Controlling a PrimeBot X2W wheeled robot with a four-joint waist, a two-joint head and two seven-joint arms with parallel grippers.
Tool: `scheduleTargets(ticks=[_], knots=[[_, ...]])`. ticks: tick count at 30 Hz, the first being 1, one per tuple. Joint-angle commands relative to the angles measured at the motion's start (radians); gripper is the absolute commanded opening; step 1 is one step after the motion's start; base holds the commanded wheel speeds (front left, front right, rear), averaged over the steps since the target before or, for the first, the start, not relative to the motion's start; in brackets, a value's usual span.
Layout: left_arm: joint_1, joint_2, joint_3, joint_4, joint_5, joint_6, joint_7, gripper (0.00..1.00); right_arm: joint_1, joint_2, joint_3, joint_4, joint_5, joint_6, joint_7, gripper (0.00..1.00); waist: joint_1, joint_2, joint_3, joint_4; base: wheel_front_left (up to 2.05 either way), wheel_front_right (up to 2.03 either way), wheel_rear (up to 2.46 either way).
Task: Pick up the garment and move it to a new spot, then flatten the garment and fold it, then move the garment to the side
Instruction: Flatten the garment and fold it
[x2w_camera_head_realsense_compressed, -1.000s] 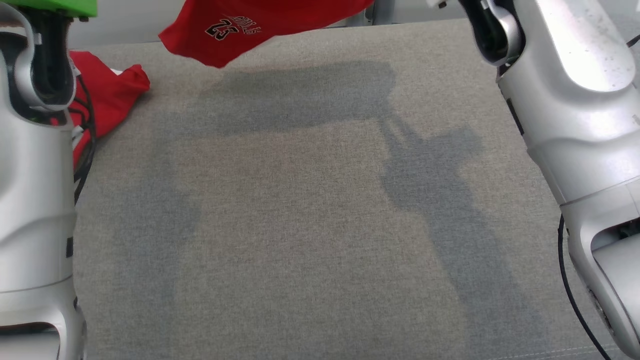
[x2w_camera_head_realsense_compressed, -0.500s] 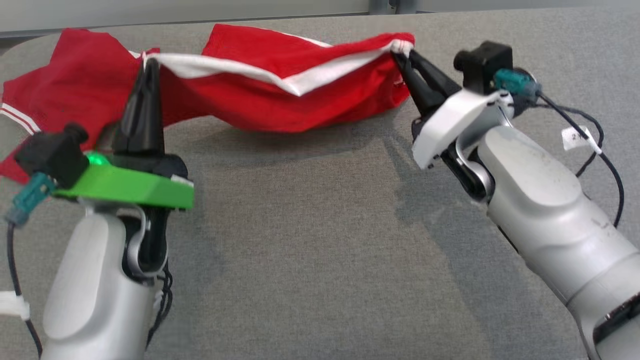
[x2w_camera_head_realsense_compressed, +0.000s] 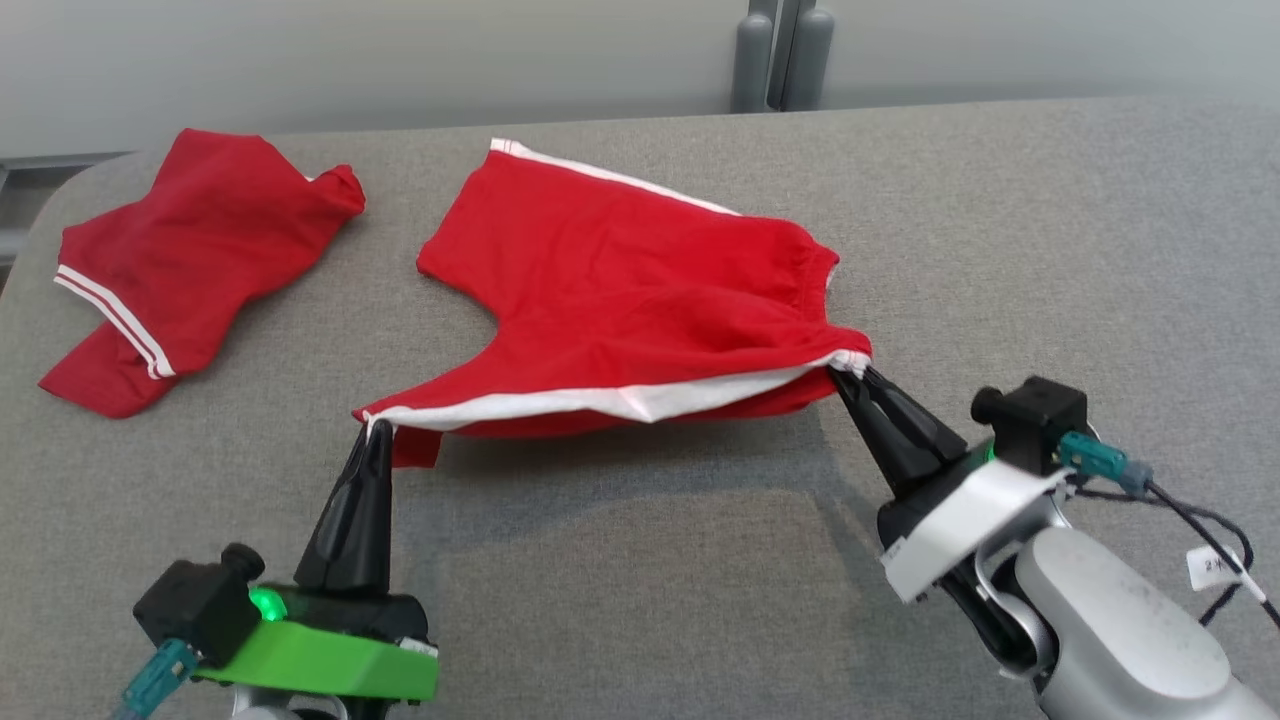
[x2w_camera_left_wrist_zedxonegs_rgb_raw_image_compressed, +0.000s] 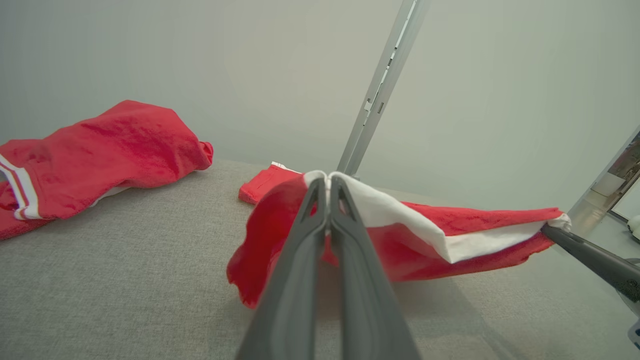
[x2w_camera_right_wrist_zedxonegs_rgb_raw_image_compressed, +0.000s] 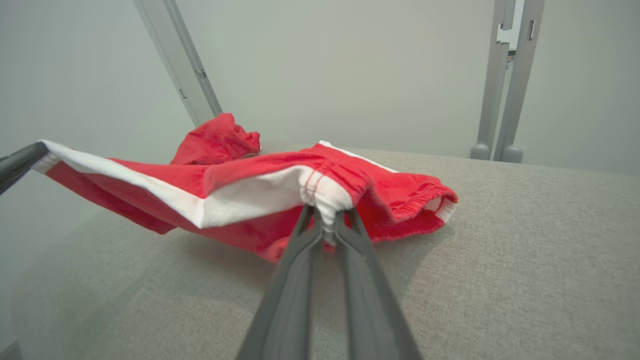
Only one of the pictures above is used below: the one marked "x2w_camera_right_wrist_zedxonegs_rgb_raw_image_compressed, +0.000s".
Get red jersey with white sleeves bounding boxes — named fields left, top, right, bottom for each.
left=170, top=112, right=262, bottom=166

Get red shorts with white stripe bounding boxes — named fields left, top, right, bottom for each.
left=32, top=140, right=458, bottom=264

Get grey fabric sofa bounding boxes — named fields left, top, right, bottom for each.
left=12, top=145, right=640, bottom=360

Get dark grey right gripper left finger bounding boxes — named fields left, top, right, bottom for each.
left=237, top=205, right=326, bottom=360

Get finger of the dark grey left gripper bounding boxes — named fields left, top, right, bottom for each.
left=0, top=141, right=49, bottom=196

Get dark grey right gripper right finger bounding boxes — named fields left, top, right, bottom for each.
left=335, top=208, right=423, bottom=360

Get grey metal partition post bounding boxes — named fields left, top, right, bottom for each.
left=470, top=0, right=516, bottom=161
left=494, top=0, right=546, bottom=164
left=132, top=0, right=206, bottom=127
left=161, top=0, right=224, bottom=119

